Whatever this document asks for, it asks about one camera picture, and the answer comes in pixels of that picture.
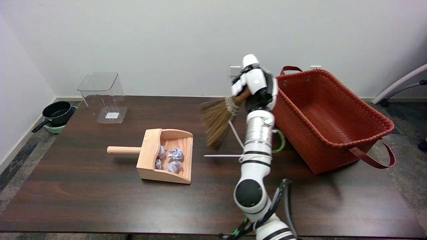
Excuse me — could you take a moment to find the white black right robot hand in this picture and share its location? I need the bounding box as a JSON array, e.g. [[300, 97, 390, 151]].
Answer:
[[231, 54, 278, 112]]

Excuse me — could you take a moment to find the straw hand broom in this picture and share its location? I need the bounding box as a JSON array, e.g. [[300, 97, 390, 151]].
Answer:
[[200, 88, 252, 150]]

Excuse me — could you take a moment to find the red woven basket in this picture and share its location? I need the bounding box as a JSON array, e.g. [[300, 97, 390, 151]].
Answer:
[[270, 66, 396, 175]]

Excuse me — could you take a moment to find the wooden dustpan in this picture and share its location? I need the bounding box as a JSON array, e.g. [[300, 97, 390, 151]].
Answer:
[[107, 129, 194, 184]]

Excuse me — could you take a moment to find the clear plastic container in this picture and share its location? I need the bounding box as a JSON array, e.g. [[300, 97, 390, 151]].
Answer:
[[77, 72, 128, 124]]

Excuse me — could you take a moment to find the black frying pan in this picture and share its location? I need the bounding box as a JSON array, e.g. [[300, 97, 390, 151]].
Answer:
[[32, 101, 73, 133]]

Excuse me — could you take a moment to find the green bowl on floor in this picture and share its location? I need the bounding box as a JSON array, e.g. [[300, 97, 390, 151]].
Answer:
[[43, 105, 78, 134]]

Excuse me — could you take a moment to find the green cable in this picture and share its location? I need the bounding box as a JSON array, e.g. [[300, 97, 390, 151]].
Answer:
[[271, 129, 286, 154]]

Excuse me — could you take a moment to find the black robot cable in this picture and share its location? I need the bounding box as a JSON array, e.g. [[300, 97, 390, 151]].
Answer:
[[219, 179, 299, 240]]

